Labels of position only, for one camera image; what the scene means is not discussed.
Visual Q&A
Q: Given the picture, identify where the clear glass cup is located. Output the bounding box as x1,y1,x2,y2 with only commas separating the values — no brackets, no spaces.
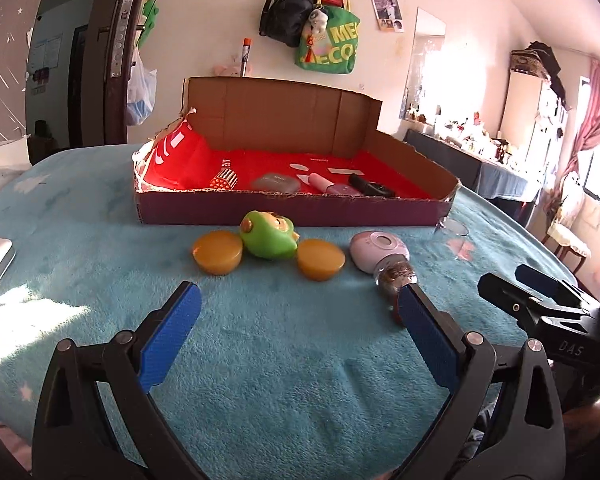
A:
432,217,474,261

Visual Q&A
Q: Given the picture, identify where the dark red glitter bottle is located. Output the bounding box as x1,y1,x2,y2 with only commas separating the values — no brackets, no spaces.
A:
374,255,417,326

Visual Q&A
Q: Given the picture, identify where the lilac round compact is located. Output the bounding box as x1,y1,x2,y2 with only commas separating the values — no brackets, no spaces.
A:
349,231,410,274

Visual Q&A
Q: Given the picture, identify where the black nail polish bottle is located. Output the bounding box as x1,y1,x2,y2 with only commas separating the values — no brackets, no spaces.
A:
348,174,396,198

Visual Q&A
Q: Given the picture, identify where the amber round jar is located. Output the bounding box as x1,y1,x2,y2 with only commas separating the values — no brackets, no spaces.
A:
192,231,242,275
296,238,346,282

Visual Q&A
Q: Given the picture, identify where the purple nail polish bottle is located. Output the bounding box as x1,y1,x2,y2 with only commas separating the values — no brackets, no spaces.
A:
308,172,362,197

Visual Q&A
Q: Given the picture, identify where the green yellow toy figure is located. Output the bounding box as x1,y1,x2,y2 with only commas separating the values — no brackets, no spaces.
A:
239,210,300,260

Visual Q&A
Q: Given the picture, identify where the brown earbuds case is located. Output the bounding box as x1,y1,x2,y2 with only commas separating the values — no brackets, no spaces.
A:
250,172,301,194

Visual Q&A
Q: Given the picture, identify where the wooden chair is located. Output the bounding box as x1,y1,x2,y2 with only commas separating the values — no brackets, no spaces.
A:
542,179,600,276

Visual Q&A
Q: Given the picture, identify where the dark side table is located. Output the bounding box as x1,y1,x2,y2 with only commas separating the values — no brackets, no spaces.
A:
404,129,541,203

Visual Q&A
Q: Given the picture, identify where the white wardrobe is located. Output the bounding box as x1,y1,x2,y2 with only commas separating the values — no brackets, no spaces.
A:
496,70,567,176

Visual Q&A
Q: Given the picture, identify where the pink curtain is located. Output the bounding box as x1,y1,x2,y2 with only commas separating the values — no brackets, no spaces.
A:
562,58,600,176

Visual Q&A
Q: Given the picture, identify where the teal fleece blanket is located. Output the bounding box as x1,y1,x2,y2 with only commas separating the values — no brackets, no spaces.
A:
0,143,581,480

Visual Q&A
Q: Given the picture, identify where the green tote bag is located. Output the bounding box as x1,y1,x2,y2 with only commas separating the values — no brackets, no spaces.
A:
294,0,360,75

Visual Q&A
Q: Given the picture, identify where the red lined cardboard box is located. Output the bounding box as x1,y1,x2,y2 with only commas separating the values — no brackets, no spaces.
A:
132,77,460,226

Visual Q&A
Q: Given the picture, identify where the white plastic bag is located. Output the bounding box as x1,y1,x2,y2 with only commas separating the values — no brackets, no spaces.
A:
125,48,157,126

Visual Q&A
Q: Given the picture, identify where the black backpack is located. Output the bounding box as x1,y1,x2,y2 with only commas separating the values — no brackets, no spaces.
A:
259,0,314,48

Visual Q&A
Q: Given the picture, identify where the orange capped tube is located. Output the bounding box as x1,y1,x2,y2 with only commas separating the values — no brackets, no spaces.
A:
240,37,252,77

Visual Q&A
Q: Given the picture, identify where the dark wooden door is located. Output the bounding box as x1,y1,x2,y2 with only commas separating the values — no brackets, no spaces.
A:
26,0,142,164

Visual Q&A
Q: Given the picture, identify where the green plush hanger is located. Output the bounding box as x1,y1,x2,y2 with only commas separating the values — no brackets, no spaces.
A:
136,0,159,49

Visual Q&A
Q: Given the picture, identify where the wall mirror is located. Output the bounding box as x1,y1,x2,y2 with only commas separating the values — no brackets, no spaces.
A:
401,8,446,125

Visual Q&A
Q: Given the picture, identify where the photo on wall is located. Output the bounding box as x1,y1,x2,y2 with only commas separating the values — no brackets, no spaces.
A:
372,0,404,32

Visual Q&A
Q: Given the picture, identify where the white plush keychain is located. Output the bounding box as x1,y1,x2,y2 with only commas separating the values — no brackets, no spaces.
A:
308,6,328,35

